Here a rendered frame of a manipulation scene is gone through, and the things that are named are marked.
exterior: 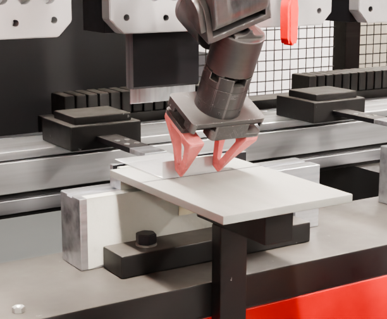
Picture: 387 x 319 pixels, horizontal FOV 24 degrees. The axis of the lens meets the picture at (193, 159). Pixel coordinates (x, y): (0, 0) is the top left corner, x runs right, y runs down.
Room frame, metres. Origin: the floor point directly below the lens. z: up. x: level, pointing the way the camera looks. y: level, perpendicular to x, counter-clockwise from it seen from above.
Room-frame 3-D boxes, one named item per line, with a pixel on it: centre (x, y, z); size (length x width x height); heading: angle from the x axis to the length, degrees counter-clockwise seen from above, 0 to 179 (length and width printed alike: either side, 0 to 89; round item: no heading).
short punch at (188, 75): (1.22, 0.04, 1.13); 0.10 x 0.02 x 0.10; 122
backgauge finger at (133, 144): (1.36, 0.12, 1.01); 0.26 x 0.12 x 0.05; 32
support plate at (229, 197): (1.09, -0.04, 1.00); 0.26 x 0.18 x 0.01; 32
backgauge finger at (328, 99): (1.60, -0.27, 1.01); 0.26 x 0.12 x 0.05; 32
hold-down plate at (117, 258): (1.19, -0.02, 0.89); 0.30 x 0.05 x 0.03; 122
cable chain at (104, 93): (1.67, 0.08, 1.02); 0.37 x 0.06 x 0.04; 122
